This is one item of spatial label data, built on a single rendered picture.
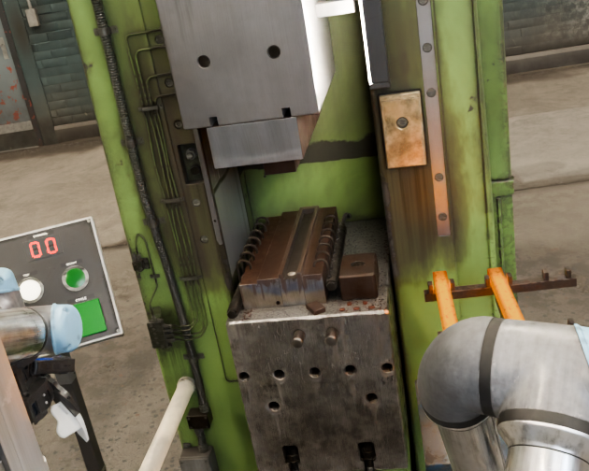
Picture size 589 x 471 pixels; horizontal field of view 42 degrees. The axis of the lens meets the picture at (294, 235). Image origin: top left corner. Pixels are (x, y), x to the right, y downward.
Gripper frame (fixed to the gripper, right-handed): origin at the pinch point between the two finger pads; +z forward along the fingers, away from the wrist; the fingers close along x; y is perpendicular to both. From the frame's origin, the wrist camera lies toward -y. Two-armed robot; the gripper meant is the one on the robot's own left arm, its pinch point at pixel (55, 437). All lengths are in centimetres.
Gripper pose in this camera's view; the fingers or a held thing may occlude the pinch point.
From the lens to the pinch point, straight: 154.3
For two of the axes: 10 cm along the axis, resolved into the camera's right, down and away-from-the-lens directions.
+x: 9.5, -0.3, -3.2
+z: 1.6, 9.1, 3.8
